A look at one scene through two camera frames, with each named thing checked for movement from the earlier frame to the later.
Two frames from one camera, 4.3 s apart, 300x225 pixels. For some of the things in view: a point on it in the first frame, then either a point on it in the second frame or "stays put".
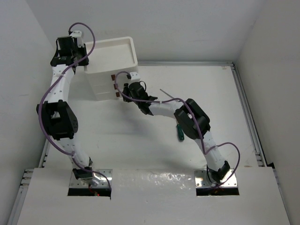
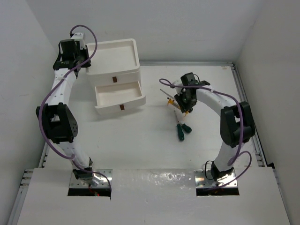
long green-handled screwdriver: [168, 95] stays put
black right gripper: [126, 89] → [184, 107]
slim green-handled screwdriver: [180, 134] stays put
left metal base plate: [105, 176] stays put
